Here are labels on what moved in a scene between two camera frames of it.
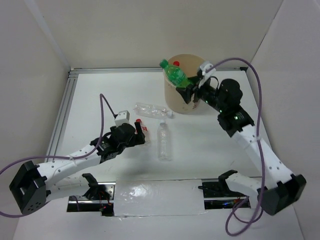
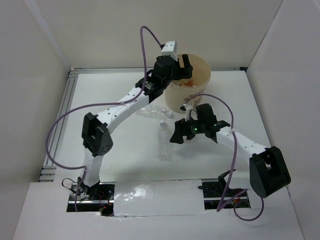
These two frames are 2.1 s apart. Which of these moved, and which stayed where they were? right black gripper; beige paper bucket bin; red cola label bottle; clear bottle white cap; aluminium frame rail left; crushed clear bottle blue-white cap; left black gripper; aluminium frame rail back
Moved: right black gripper; left black gripper; red cola label bottle
Stayed: aluminium frame rail left; crushed clear bottle blue-white cap; aluminium frame rail back; beige paper bucket bin; clear bottle white cap
